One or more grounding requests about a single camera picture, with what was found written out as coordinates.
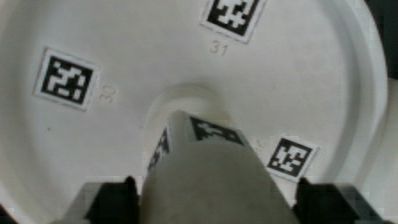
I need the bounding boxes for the white round table top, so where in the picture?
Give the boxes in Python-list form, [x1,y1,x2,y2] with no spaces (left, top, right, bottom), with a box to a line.
[0,0,388,224]

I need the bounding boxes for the white right fence bar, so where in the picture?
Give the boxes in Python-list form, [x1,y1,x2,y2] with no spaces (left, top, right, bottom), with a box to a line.
[360,79,398,224]

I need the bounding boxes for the white cylindrical table leg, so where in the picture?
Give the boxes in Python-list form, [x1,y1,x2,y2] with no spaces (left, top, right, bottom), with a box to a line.
[141,111,301,224]

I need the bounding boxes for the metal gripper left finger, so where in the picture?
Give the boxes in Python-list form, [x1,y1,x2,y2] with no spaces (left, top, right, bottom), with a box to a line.
[52,176,141,224]

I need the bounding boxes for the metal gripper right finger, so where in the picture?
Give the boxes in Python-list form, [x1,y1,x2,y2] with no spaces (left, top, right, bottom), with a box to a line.
[294,178,392,224]

